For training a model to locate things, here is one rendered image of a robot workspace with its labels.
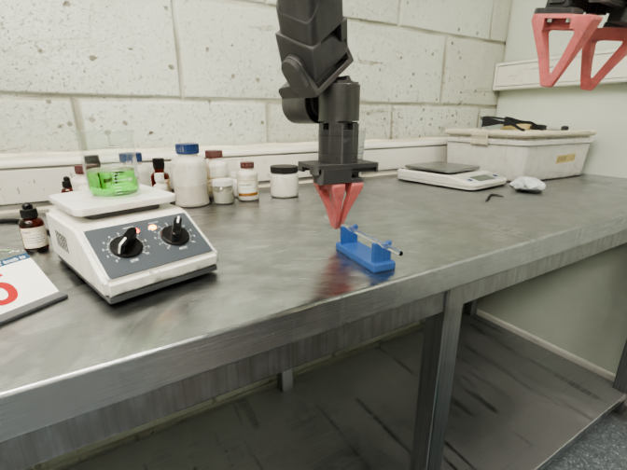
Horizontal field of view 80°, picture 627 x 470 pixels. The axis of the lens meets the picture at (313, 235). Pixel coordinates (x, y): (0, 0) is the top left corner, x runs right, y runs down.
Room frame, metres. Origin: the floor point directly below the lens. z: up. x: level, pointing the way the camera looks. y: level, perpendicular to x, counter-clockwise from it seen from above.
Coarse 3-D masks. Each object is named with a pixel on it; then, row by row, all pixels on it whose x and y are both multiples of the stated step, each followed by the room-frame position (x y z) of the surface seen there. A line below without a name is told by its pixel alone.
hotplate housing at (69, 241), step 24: (48, 216) 0.46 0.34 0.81; (72, 216) 0.43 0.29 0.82; (96, 216) 0.42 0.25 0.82; (120, 216) 0.43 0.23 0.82; (144, 216) 0.44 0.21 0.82; (72, 240) 0.39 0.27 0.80; (72, 264) 0.41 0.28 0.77; (96, 264) 0.35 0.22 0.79; (168, 264) 0.38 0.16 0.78; (192, 264) 0.40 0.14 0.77; (96, 288) 0.35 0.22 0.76; (120, 288) 0.34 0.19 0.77; (144, 288) 0.36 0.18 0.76
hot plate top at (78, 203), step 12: (72, 192) 0.49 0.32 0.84; (84, 192) 0.49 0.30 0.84; (144, 192) 0.49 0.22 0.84; (156, 192) 0.49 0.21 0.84; (168, 192) 0.49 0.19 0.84; (60, 204) 0.43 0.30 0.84; (72, 204) 0.42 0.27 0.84; (84, 204) 0.42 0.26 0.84; (96, 204) 0.42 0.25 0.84; (108, 204) 0.42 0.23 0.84; (120, 204) 0.42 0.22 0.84; (132, 204) 0.43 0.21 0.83; (144, 204) 0.44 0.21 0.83
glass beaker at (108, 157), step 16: (80, 144) 0.44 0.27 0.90; (96, 144) 0.44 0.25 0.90; (112, 144) 0.45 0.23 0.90; (128, 144) 0.46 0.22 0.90; (96, 160) 0.44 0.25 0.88; (112, 160) 0.45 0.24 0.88; (128, 160) 0.46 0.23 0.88; (96, 176) 0.44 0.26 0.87; (112, 176) 0.44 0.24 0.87; (128, 176) 0.46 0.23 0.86; (96, 192) 0.44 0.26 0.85; (112, 192) 0.44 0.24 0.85; (128, 192) 0.45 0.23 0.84
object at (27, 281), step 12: (12, 264) 0.36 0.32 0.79; (24, 264) 0.37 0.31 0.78; (0, 276) 0.35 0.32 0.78; (12, 276) 0.35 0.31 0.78; (24, 276) 0.36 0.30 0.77; (36, 276) 0.37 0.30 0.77; (0, 288) 0.34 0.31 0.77; (12, 288) 0.34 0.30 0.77; (24, 288) 0.35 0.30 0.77; (36, 288) 0.36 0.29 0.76; (48, 288) 0.36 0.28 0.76; (0, 300) 0.33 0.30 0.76; (12, 300) 0.33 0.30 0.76
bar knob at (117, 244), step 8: (128, 232) 0.38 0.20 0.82; (136, 232) 0.39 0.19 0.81; (112, 240) 0.38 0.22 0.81; (120, 240) 0.37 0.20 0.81; (128, 240) 0.37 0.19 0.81; (136, 240) 0.39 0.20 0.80; (112, 248) 0.37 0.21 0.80; (120, 248) 0.36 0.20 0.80; (128, 248) 0.38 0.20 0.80; (136, 248) 0.38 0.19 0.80; (120, 256) 0.37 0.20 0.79; (128, 256) 0.37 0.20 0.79
